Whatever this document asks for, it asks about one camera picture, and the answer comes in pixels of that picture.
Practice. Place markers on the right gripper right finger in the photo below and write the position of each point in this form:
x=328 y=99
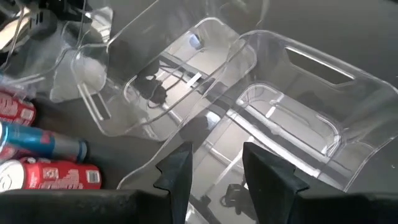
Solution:
x=270 y=180

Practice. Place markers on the red Coca-Cola can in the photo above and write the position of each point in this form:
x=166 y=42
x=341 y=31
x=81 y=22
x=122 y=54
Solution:
x=6 y=153
x=62 y=175

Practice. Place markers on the black table mat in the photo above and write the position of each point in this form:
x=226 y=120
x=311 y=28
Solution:
x=342 y=25

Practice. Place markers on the pink grey Spindrift can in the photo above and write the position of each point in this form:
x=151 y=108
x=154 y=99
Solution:
x=15 y=109

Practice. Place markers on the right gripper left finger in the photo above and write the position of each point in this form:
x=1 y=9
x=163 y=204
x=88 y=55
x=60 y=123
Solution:
x=177 y=177

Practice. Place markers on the clear plastic bin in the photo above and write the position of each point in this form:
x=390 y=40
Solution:
x=93 y=37
x=174 y=62
x=295 y=93

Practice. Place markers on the blue silver Red Bull can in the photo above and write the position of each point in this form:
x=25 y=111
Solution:
x=46 y=140

